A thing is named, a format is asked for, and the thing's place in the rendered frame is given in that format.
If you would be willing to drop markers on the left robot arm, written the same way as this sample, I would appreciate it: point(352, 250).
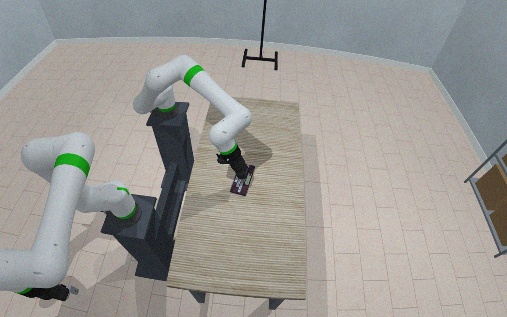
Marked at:
point(157, 97)

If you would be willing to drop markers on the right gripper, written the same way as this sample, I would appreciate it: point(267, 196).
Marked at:
point(59, 292)

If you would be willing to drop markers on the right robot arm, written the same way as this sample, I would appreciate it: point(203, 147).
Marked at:
point(64, 161)

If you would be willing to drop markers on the dark purple keyboard case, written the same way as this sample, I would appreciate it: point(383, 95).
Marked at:
point(239, 187)

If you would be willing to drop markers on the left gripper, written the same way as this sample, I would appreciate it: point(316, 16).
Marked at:
point(237, 163)

